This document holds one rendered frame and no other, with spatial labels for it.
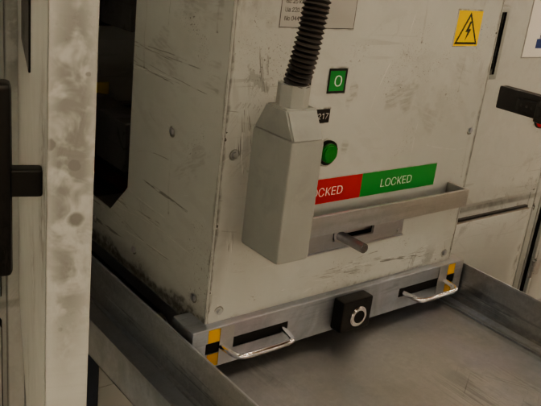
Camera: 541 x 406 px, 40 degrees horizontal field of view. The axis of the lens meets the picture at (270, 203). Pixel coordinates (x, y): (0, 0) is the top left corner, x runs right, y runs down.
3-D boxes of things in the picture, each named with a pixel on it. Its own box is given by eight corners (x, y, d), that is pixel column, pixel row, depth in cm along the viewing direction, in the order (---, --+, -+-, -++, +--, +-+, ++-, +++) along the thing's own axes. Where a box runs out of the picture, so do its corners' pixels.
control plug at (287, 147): (309, 259, 85) (330, 112, 79) (276, 267, 82) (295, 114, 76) (268, 234, 91) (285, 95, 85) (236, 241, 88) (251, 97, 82)
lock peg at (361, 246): (369, 254, 101) (373, 229, 100) (357, 258, 100) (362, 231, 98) (338, 238, 105) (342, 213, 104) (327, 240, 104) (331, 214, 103)
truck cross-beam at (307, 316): (457, 290, 126) (464, 258, 124) (189, 374, 94) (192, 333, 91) (435, 279, 130) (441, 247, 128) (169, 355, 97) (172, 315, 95)
